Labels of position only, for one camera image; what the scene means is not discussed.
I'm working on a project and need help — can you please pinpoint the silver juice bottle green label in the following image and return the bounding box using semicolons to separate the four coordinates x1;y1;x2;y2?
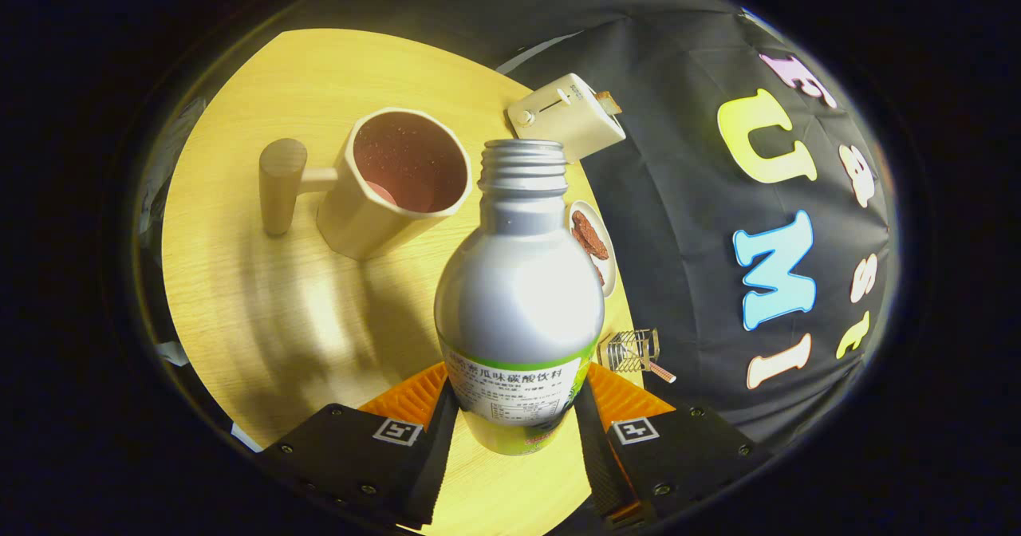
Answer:
434;139;605;457

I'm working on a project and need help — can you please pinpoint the beige cup with wooden handle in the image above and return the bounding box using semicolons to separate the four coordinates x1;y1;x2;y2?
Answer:
259;107;473;262

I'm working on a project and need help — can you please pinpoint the wooden table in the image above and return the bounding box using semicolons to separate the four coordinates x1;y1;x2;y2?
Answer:
162;29;645;536

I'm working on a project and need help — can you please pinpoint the metal wire holder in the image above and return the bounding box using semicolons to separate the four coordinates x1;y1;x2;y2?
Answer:
598;329;660;374

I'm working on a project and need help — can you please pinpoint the white round plate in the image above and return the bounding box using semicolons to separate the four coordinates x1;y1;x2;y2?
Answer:
566;200;617;298

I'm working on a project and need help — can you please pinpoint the white toaster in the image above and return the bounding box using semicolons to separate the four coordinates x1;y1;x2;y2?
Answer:
507;73;627;164

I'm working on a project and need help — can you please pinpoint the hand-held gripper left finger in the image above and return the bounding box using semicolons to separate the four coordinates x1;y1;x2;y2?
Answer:
257;361;460;530

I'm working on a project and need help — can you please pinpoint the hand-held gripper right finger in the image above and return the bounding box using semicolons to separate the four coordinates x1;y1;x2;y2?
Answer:
576;362;775;530

